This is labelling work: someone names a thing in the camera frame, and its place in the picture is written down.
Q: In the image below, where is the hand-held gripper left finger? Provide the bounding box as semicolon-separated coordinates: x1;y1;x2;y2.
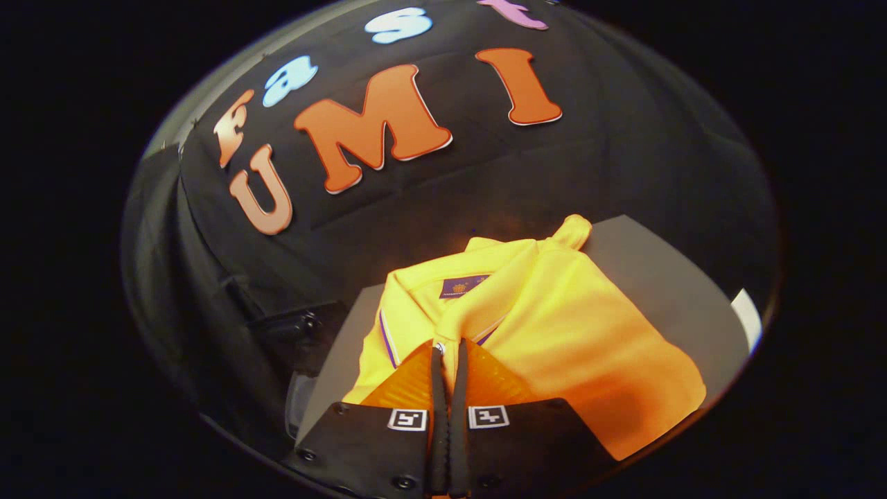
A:
284;340;448;496

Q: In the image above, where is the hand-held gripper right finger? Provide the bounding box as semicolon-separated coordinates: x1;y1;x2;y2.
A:
449;338;619;496

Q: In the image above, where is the yellow polo shirt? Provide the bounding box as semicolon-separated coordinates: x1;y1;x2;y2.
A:
343;215;708;462

